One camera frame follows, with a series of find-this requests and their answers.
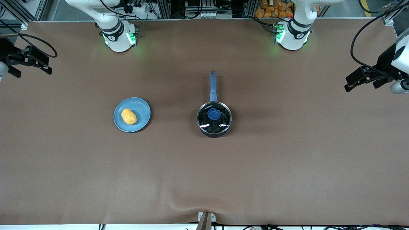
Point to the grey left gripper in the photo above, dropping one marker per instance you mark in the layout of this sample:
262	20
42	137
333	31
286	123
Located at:
384	61

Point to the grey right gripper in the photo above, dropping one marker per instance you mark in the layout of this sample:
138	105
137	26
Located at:
7	49

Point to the yellow potato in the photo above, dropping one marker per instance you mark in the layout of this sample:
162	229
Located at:
128	116

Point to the glass lid blue knob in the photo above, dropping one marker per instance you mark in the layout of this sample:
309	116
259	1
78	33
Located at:
213	114

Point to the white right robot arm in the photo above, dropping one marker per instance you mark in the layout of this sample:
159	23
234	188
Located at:
116	35

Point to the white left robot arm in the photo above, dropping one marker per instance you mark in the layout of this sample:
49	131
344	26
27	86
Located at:
295	35

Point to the blue round plate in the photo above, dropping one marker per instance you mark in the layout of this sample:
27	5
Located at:
142	110

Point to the orange bread pile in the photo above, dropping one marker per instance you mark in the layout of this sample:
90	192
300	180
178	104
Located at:
271	9

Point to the white socket with black plugs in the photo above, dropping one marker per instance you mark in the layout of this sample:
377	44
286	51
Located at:
139	9

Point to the white power strip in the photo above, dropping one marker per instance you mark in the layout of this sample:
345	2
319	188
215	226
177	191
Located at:
207	15

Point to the brown table mat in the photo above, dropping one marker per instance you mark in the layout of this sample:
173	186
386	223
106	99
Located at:
204	179

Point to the aluminium frame profile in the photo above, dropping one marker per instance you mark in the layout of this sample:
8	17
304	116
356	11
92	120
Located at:
388	19
23	25

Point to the aluminium frame post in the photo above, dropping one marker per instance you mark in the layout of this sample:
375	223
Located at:
250	8
164	9

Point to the metal clamp bracket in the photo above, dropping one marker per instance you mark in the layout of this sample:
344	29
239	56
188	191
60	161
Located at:
206	222

